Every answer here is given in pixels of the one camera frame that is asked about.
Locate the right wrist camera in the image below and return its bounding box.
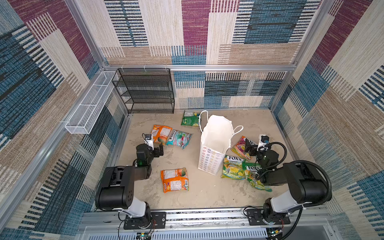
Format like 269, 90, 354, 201
258, 134, 270, 152

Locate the green Fox's spring tea bag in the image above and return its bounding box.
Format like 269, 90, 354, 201
242, 162, 273, 192

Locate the orange Fox's fruits candy bag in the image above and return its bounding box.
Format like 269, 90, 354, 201
231, 136, 252, 162

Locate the black wire shelf rack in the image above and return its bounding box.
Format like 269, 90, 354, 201
112, 68, 175, 114

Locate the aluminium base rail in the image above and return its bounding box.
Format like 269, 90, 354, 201
75, 206, 342, 240

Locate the orange snack bag far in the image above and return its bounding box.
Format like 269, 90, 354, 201
151, 125, 173, 145

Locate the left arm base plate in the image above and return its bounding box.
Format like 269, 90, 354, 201
123, 212, 167, 230

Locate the orange snack bag near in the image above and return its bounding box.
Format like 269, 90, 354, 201
161, 168, 189, 193

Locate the teal candy bag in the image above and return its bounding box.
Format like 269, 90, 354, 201
166, 130, 193, 149

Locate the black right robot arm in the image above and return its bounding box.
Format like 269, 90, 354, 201
243, 136, 332, 226

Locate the orange snack bag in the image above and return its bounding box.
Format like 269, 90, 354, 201
151, 125, 173, 145
161, 168, 189, 193

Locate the white wire mesh basket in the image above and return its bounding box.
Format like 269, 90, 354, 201
65, 71, 115, 135

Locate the white paper bag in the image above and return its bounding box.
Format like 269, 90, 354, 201
198, 110, 244, 176

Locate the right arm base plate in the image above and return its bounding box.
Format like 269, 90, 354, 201
245, 208, 291, 226

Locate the small green snack bag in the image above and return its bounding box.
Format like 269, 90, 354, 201
181, 111, 200, 127

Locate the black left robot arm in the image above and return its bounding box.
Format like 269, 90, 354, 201
95, 144, 164, 229

